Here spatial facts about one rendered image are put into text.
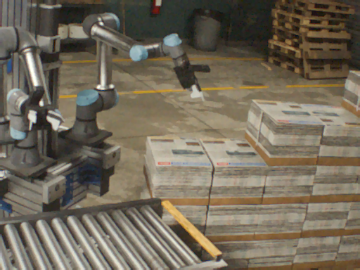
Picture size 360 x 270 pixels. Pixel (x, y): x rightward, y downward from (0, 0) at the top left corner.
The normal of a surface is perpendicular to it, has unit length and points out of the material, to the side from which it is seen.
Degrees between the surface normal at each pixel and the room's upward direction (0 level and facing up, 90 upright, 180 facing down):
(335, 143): 90
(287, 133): 90
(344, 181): 90
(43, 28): 90
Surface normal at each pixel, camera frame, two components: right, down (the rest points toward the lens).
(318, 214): 0.19, 0.36
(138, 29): 0.48, 0.36
